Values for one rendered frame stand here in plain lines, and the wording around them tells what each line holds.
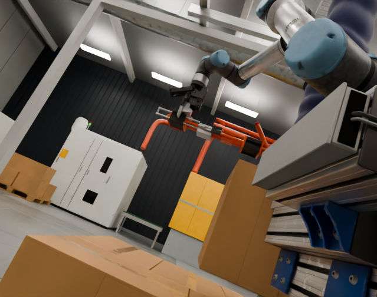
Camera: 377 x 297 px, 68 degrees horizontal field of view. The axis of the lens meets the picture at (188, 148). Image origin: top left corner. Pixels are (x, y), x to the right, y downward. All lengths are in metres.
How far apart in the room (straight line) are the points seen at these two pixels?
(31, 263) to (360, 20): 1.66
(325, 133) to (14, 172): 7.75
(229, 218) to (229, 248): 0.10
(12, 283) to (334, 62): 1.11
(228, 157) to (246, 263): 11.19
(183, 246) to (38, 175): 4.25
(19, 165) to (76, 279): 6.97
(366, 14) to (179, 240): 7.50
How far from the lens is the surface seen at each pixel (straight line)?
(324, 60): 0.63
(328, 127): 0.30
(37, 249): 1.12
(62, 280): 1.09
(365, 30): 1.60
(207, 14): 3.64
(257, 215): 1.01
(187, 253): 8.41
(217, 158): 12.07
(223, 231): 0.99
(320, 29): 0.65
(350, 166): 0.30
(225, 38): 3.84
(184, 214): 8.34
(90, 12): 4.35
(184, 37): 7.03
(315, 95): 1.35
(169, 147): 12.02
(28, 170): 7.79
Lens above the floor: 0.76
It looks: 16 degrees up
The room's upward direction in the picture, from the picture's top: 23 degrees clockwise
